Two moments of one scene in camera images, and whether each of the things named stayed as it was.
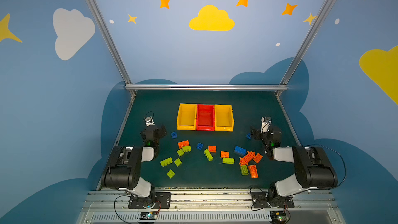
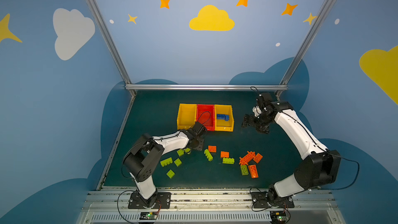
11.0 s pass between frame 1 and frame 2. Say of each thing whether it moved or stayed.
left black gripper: moved
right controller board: stayed
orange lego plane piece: stayed
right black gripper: moved
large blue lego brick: moved
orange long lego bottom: stayed
